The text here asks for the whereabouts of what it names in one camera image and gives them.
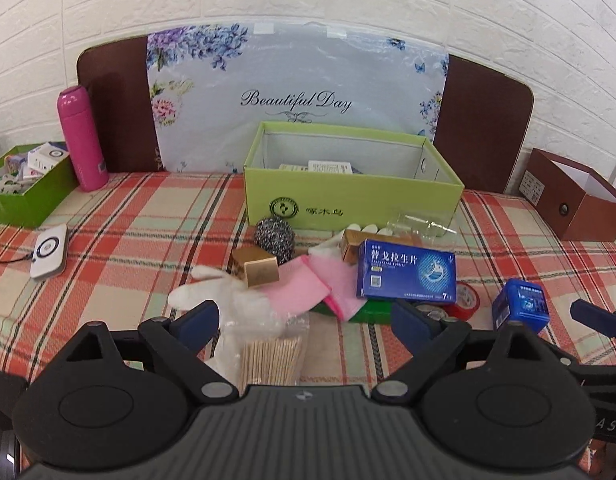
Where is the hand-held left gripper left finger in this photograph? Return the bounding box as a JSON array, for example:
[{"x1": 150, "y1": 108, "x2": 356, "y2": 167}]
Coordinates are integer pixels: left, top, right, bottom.
[{"x1": 52, "y1": 300, "x2": 239, "y2": 404}]

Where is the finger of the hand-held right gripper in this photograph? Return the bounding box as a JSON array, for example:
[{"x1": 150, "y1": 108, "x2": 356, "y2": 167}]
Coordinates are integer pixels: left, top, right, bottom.
[
  {"x1": 558, "y1": 347, "x2": 616, "y2": 393},
  {"x1": 570, "y1": 299, "x2": 616, "y2": 342}
]

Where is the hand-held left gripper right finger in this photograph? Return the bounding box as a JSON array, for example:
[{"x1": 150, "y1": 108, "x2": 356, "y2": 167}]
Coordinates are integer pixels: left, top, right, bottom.
[{"x1": 370, "y1": 300, "x2": 579, "y2": 404}]

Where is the white glove with pink cuff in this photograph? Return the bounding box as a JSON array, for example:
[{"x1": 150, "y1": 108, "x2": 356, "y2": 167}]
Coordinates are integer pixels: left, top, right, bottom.
[{"x1": 168, "y1": 255, "x2": 333, "y2": 322}]

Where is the pink cloth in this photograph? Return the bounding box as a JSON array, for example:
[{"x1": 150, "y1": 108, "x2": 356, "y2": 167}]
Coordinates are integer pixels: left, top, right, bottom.
[{"x1": 308, "y1": 222, "x2": 395, "y2": 322}]

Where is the light green cardboard box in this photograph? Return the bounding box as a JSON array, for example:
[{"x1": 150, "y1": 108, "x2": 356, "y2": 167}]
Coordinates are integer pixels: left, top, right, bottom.
[{"x1": 244, "y1": 121, "x2": 465, "y2": 233}]

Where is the green printed packet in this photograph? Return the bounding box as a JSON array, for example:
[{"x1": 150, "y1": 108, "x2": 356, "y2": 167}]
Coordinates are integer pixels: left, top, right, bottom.
[{"x1": 310, "y1": 302, "x2": 395, "y2": 325}]

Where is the blue medicine box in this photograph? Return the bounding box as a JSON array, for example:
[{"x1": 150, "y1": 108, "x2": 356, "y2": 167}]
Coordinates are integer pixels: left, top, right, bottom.
[{"x1": 357, "y1": 239, "x2": 459, "y2": 307}]

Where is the red tape roll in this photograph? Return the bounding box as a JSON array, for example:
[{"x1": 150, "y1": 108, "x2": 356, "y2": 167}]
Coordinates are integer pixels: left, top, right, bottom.
[{"x1": 445, "y1": 281, "x2": 481, "y2": 321}]

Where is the small blue box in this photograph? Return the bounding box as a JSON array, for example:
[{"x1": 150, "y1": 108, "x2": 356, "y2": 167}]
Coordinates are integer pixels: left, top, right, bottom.
[{"x1": 492, "y1": 278, "x2": 551, "y2": 335}]

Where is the gold carton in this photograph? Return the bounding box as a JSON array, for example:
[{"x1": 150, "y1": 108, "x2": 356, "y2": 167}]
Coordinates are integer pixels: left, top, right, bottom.
[
  {"x1": 340, "y1": 227, "x2": 377, "y2": 264},
  {"x1": 232, "y1": 247, "x2": 281, "y2": 289}
]

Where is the bag of wooden toothpicks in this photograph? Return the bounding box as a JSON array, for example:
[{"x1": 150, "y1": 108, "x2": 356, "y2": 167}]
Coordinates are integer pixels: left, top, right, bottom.
[{"x1": 208, "y1": 305, "x2": 311, "y2": 391}]

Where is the clear plastic container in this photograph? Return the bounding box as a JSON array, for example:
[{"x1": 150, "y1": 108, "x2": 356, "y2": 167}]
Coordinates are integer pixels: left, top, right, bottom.
[{"x1": 388, "y1": 212, "x2": 459, "y2": 242}]

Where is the steel wool scrubber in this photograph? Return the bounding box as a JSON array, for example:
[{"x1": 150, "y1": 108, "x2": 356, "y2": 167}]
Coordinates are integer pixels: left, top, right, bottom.
[{"x1": 254, "y1": 217, "x2": 296, "y2": 264}]

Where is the brown cardboard box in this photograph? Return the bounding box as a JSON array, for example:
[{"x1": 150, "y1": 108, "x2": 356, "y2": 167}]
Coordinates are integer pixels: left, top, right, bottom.
[{"x1": 518, "y1": 148, "x2": 616, "y2": 242}]

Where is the plaid blanket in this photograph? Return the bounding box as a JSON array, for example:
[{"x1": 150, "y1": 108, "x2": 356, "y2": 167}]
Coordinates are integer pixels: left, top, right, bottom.
[{"x1": 0, "y1": 170, "x2": 616, "y2": 480}]

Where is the white paper carton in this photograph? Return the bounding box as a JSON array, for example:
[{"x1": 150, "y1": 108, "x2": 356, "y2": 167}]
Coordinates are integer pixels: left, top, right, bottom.
[{"x1": 308, "y1": 160, "x2": 353, "y2": 176}]

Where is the dark green box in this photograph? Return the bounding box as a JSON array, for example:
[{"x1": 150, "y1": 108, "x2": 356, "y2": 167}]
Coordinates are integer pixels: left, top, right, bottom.
[{"x1": 0, "y1": 142, "x2": 80, "y2": 229}]

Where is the brown headboard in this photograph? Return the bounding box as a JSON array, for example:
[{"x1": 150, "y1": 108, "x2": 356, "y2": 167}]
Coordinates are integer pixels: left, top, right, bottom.
[{"x1": 77, "y1": 42, "x2": 534, "y2": 196}]

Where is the pink thermos bottle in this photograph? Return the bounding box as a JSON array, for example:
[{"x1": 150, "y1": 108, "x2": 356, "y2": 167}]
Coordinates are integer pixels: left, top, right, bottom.
[{"x1": 57, "y1": 86, "x2": 110, "y2": 192}]

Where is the white printed small box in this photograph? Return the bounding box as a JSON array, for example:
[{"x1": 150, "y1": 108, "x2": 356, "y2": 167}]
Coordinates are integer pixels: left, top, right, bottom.
[{"x1": 28, "y1": 142, "x2": 72, "y2": 172}]

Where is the white wireless charger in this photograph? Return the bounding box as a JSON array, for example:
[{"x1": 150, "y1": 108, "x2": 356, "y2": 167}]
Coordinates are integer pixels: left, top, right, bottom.
[{"x1": 30, "y1": 225, "x2": 69, "y2": 281}]

